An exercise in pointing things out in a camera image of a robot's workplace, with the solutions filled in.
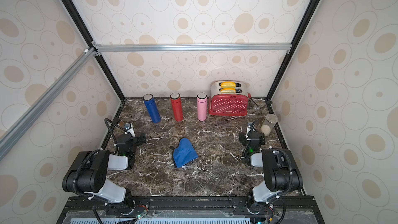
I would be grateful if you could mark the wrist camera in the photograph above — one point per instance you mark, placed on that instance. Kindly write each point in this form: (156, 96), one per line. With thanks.
(129, 129)
(250, 128)

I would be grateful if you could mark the left black frame post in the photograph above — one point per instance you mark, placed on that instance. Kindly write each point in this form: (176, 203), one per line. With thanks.
(85, 33)

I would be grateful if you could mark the black frame post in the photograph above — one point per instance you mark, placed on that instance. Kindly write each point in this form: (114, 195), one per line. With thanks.
(308, 14)
(85, 33)

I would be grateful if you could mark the pink thermos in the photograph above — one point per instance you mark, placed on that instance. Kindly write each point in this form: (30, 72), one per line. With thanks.
(202, 106)

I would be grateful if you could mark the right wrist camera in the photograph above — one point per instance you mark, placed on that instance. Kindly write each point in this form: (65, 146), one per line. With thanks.
(250, 128)

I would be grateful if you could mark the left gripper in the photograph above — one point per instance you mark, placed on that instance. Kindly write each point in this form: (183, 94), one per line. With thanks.
(137, 139)

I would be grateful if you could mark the right black frame post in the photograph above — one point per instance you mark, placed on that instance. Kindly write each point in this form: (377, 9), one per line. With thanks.
(308, 14)

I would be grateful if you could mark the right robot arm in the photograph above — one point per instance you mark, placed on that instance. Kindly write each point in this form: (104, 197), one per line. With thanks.
(281, 174)

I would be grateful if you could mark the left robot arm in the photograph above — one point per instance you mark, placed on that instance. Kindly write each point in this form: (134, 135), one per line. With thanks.
(87, 176)

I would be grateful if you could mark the front yellow toast slice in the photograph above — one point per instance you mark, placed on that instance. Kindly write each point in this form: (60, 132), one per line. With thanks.
(228, 90)

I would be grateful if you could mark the red thermos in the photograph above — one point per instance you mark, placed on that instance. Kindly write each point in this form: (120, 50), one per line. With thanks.
(176, 106)

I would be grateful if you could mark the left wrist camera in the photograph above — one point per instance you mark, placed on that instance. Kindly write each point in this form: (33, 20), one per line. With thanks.
(129, 129)

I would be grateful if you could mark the red polka dot toaster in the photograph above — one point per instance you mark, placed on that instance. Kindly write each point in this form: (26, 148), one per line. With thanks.
(222, 104)

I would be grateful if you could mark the yellow toast slice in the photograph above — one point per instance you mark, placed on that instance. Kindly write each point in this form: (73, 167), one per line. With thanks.
(228, 90)
(227, 85)

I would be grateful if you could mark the horizontal aluminium frame bar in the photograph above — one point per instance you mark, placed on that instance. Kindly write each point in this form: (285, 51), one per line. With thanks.
(193, 47)

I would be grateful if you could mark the blue cleaning cloth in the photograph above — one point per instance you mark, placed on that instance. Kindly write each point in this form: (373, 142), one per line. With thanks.
(183, 153)

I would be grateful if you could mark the glass jar with powder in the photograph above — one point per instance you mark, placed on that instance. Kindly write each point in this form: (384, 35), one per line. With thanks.
(268, 124)

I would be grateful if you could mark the left aluminium frame bar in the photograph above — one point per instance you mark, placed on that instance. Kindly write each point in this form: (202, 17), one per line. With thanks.
(16, 132)

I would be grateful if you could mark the rear yellow toast slice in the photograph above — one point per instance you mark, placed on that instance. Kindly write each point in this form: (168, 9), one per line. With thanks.
(227, 85)

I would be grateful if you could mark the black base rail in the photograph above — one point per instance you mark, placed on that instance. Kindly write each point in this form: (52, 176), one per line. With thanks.
(192, 210)

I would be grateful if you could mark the small brown bottle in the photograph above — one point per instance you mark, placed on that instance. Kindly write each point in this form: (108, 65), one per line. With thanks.
(119, 122)

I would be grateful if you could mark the blue thermos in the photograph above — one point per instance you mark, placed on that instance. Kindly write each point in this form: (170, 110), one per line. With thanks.
(151, 107)

